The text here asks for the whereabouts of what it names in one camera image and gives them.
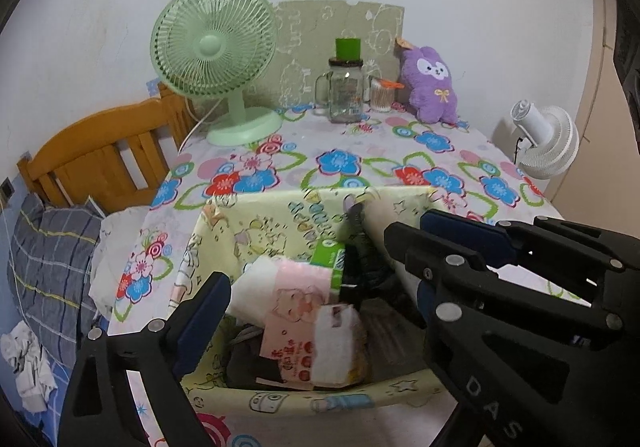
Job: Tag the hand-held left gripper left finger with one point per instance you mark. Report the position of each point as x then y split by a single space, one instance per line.
205 317

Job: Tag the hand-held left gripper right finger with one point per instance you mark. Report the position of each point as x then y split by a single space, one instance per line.
427 307

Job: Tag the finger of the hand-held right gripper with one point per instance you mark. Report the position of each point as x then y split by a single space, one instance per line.
465 233
435 254

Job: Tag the black plastic bag roll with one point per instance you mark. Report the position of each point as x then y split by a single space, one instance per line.
365 267

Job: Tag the pink tissue packet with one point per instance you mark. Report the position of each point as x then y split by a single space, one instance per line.
295 297

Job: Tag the green carton box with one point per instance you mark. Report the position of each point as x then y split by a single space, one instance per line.
327 252

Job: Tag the yellow printed storage box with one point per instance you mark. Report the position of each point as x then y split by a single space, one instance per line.
280 217

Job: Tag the dark cloth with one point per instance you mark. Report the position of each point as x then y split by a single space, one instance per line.
245 357

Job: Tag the floral tablecloth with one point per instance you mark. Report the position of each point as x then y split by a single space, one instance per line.
350 167

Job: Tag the white clip fan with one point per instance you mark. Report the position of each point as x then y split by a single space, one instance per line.
550 142

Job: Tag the purple plush toy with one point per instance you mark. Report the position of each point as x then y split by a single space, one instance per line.
435 87

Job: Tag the clear container orange lid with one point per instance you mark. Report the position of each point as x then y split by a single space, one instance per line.
382 97

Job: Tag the grey plaid pillow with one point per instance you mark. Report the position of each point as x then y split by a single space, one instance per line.
50 267

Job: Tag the beige wooden door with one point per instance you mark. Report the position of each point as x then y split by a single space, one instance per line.
595 127

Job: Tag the crumpled white cloth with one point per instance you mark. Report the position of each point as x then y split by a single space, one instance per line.
27 362

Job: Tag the glass jar mug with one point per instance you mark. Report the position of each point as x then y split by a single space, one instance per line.
345 92

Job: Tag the wooden headboard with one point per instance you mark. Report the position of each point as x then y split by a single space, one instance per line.
100 152

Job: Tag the green plastic cylinder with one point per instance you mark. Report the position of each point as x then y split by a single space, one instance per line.
348 49

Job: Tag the dark textured object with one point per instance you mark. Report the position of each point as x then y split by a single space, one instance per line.
627 67

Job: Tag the beige printed board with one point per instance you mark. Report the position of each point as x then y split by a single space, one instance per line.
310 42

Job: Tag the green desk fan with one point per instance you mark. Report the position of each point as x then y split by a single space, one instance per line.
215 47

